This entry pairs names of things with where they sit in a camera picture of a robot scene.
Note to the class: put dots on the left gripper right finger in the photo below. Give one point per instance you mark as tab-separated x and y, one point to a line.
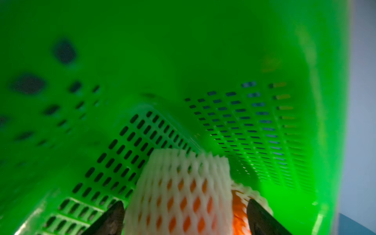
262	222

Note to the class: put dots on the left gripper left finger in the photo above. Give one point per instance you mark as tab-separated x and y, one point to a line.
110	223

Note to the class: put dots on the netted orange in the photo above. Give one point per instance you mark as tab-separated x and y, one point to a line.
241	197
181	193

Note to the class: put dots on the left green plastic basket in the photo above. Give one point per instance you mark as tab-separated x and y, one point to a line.
90	89

